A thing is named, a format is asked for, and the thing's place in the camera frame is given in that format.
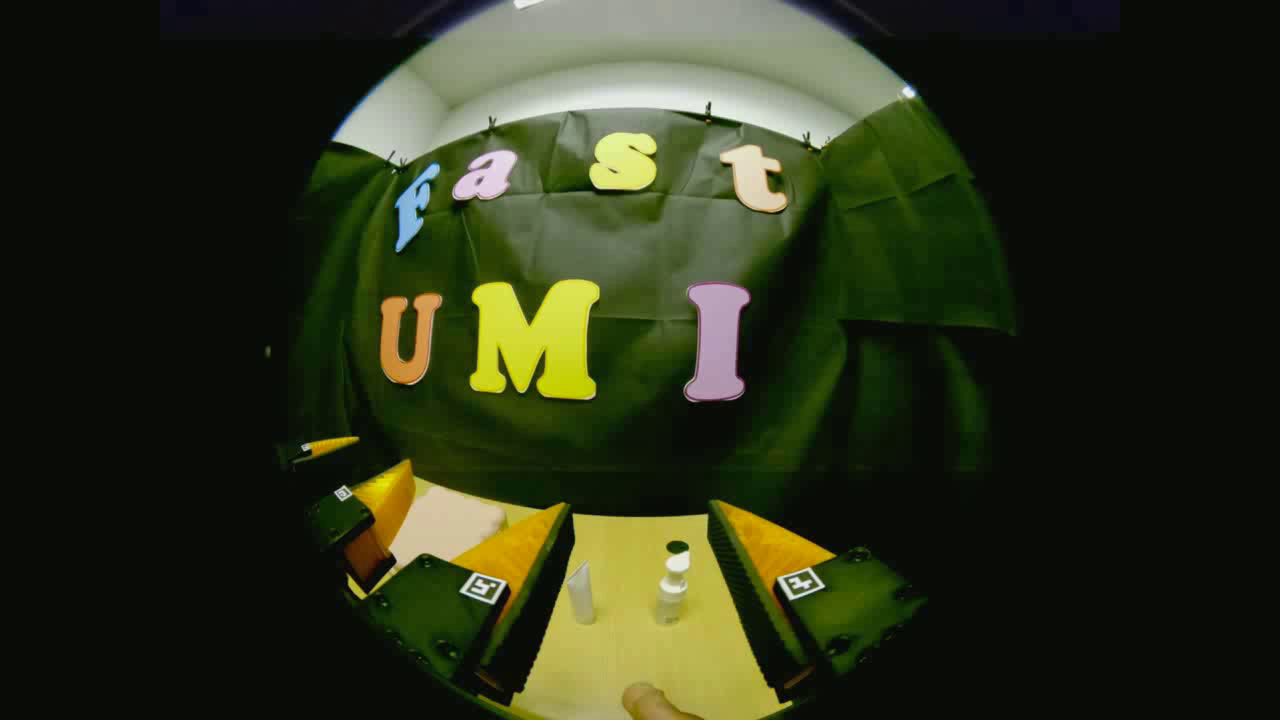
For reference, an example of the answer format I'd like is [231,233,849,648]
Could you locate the beige suitcase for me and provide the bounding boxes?
[388,484,508,573]

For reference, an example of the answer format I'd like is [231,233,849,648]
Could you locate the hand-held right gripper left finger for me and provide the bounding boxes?
[358,503,577,706]

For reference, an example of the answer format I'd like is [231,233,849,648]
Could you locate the white squeeze tube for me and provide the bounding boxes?
[566,560,598,627]

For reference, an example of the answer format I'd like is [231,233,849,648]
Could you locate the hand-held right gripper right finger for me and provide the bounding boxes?
[707,499,929,704]

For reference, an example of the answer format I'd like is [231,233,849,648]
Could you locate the black backdrop cloth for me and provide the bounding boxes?
[285,95,1017,521]

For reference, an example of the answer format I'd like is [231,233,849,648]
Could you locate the white pump bottle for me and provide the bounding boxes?
[654,551,692,627]

